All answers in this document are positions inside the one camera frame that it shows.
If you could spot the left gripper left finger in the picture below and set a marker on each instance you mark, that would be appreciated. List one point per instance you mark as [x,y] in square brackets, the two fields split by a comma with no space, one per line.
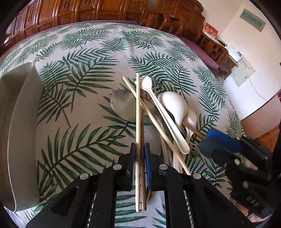
[121,176]

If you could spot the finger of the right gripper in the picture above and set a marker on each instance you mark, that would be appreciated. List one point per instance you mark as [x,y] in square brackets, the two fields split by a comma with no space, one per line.
[219,155]
[225,141]

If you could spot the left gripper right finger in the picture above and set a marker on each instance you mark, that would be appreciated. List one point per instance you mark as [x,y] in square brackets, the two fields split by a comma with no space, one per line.
[158,173]

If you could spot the brown wooden chopstick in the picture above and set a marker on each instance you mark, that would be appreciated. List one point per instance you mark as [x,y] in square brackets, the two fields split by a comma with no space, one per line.
[197,133]

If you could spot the small white plastic spoon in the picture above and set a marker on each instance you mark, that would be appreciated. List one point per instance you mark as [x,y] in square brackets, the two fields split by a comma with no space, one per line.
[190,118]

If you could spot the large white plastic spoon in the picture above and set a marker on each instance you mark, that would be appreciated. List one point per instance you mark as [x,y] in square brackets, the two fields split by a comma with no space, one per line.
[176,105]

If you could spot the light diagonal bamboo chopstick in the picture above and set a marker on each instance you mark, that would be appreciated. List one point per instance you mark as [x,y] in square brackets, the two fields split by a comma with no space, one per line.
[156,124]

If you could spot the large metal spoon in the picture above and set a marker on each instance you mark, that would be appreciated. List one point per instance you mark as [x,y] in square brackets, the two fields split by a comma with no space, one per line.
[123,103]

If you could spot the white electrical panel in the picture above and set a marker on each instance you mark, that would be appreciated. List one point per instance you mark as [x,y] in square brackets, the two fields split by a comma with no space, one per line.
[242,72]

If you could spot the wooden side table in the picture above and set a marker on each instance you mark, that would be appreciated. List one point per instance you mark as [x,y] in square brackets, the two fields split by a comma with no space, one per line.
[227,65]

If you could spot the purple seat cushion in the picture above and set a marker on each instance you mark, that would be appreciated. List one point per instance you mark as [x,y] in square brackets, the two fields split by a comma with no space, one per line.
[200,53]

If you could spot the red card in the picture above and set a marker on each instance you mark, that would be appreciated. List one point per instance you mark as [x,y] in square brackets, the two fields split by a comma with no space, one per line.
[210,31]

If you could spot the metal rectangular tray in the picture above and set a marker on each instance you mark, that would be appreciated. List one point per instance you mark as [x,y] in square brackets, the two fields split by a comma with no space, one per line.
[21,90]

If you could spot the carved wooden bench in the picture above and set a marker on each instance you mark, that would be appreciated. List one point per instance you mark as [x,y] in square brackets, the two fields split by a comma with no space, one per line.
[180,18]

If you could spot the green wall sign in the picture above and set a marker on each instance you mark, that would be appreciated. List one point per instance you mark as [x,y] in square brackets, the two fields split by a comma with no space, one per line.
[253,20]

